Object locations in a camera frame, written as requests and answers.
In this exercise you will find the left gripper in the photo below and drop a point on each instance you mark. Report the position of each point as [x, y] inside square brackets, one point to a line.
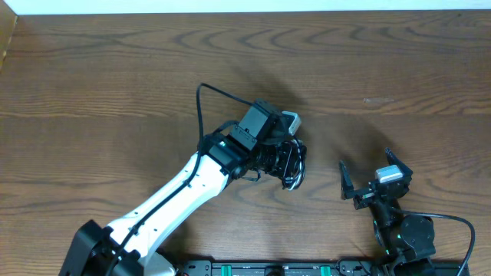
[278, 170]

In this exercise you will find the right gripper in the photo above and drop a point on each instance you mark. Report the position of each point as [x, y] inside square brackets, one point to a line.
[364, 196]

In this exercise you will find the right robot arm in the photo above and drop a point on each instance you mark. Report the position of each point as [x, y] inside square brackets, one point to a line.
[406, 239]

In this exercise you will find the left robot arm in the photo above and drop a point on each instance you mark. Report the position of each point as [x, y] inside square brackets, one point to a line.
[263, 142]

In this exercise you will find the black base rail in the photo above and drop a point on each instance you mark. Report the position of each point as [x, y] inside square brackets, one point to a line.
[348, 267]

